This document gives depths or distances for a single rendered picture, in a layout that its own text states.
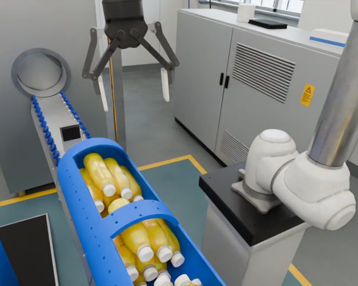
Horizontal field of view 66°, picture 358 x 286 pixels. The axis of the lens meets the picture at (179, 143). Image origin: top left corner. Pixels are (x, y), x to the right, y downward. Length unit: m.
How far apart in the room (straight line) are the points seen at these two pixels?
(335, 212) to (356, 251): 1.85
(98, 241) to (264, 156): 0.59
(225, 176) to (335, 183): 0.49
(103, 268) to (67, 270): 1.48
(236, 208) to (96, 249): 0.53
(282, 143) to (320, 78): 1.07
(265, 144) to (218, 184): 0.30
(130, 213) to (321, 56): 1.57
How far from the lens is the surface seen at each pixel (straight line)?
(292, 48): 2.14
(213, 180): 1.19
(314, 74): 2.03
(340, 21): 3.11
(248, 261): 1.16
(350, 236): 2.82
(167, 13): 5.96
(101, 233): 0.80
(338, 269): 2.53
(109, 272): 0.75
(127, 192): 0.99
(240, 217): 1.05
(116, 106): 1.75
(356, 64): 0.78
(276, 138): 0.99
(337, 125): 0.82
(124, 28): 0.58
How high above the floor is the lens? 1.80
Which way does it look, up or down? 32 degrees down
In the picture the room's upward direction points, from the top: 4 degrees clockwise
